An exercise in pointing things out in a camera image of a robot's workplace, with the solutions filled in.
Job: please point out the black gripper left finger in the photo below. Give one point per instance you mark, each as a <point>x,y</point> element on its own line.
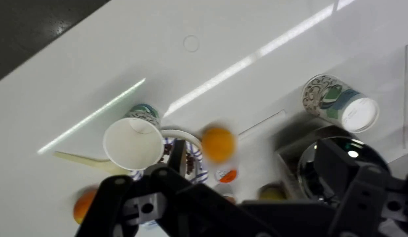
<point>125,197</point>

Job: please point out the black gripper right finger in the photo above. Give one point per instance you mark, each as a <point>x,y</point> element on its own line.
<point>357,192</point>

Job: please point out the large orange fruit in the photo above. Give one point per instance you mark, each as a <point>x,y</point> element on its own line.
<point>83,205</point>

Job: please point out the small clear glass cup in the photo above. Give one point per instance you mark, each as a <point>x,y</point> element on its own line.
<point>133,143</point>

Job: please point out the metal coffee canister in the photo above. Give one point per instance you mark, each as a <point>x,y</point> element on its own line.
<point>289,153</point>

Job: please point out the yellow-green lemon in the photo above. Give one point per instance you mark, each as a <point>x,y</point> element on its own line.
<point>271,192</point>

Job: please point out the paper cup with dotted print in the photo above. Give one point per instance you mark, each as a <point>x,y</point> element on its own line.
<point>340,103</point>

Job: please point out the small creamer cup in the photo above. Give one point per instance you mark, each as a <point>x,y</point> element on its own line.
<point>225,172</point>

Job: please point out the small orange fruit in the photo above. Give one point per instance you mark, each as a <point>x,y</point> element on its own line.
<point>217,143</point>

